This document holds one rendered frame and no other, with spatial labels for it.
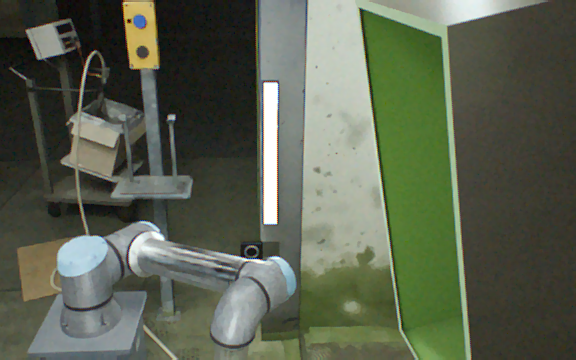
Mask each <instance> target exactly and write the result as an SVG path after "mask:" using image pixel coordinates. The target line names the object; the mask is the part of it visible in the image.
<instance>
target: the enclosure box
mask: <svg viewBox="0 0 576 360"><path fill-rule="evenodd" d="M355 4H356V11H357V20H358V27H359V36H360V43H361V50H362V59H363V66H364V74H365V81H366V90H367V97H368V105H369V113H370V120H371V128H372V135H373V144H374V151H375V159H376V166H377V174H378V182H380V189H381V197H382V205H383V213H384V220H385V227H386V236H387V243H388V251H389V259H390V267H391V274H392V282H393V290H394V294H395V297H396V305H397V313H398V321H399V329H400V333H401V334H402V336H403V338H404V340H405V341H406V343H408V345H409V348H410V350H411V351H412V353H413V355H414V357H415V358H416V360H576V0H355Z"/></svg>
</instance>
